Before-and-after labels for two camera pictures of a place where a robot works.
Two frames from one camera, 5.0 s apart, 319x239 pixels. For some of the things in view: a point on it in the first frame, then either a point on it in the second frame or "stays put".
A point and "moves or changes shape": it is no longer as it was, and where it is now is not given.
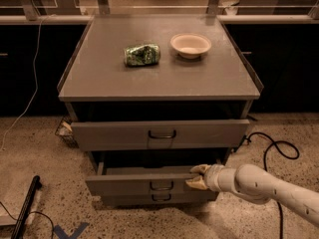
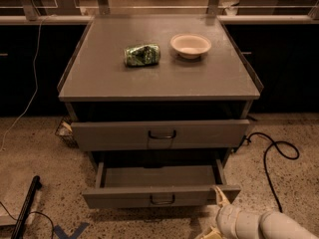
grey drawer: (142, 180) moves or changes shape
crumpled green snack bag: (144, 54) stays put
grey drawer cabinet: (155, 97) stays put
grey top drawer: (160, 134) stays put
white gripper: (211, 177) -> (226, 217)
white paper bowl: (190, 45) stays put
